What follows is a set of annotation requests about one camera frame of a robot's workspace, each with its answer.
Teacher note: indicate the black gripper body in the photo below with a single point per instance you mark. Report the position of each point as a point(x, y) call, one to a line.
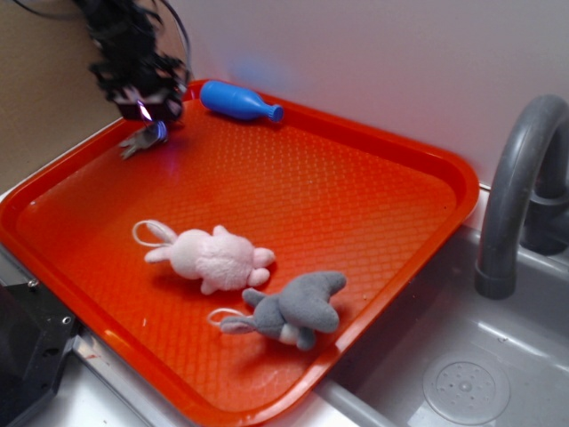
point(164, 103)

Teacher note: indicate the silver key bunch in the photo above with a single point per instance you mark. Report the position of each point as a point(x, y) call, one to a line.
point(144, 139)

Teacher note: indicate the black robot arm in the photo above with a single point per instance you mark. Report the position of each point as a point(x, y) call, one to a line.
point(142, 82)

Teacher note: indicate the blue plastic bottle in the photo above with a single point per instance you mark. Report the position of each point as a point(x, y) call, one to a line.
point(238, 102)

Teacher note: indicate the pink plush bunny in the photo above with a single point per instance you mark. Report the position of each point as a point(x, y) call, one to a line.
point(220, 260)

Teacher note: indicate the red plastic tray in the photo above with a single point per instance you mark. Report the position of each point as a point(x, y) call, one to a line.
point(321, 192)

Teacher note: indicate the grey plush bunny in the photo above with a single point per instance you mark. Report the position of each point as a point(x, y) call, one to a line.
point(294, 316)

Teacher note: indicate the grey toy sink basin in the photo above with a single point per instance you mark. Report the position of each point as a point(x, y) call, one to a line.
point(443, 355)

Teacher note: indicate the grey toy faucet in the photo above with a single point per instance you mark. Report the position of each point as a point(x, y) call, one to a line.
point(528, 201)

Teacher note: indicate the black octagonal mount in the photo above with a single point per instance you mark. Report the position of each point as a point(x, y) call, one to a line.
point(37, 334)

